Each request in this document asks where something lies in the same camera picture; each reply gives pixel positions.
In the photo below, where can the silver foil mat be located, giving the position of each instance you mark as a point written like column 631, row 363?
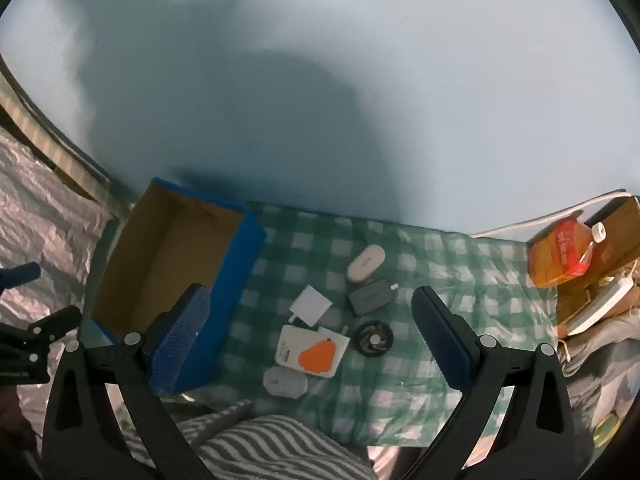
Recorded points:
column 45, row 200

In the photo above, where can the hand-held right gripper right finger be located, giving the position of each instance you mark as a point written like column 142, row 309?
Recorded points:
column 445, row 345

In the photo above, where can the green striped fabric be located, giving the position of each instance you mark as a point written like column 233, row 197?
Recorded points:
column 45, row 135

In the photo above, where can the grey charger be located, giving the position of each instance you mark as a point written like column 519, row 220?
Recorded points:
column 370, row 297

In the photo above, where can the white power strip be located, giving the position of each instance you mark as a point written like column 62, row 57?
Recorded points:
column 607, row 302

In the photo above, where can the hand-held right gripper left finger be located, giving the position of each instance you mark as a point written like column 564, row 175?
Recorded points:
column 182, row 340

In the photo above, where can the white octagonal device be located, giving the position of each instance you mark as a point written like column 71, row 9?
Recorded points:
column 285, row 382

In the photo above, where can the white package with orange shape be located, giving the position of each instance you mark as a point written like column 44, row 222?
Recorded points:
column 312, row 352

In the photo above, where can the green round object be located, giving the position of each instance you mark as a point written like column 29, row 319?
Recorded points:
column 607, row 426

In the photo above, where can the black round fan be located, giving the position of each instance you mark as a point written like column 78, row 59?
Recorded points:
column 373, row 338

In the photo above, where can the grey cloth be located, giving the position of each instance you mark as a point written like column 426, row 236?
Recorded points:
column 592, row 360

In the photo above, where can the white cube charger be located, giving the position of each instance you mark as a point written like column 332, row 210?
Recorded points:
column 311, row 305

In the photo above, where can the white oval case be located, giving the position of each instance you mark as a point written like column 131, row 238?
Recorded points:
column 365, row 262

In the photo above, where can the green checked cloth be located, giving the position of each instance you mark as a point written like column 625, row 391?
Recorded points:
column 450, row 270

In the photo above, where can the grey striped clothing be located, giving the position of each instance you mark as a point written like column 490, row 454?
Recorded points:
column 280, row 445

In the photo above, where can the blue cardboard box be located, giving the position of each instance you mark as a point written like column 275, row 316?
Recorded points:
column 165, row 260

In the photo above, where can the orange juice bottle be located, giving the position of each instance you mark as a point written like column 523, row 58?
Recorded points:
column 562, row 250

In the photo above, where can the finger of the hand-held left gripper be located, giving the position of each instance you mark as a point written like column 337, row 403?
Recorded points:
column 22, row 273
column 52, row 324

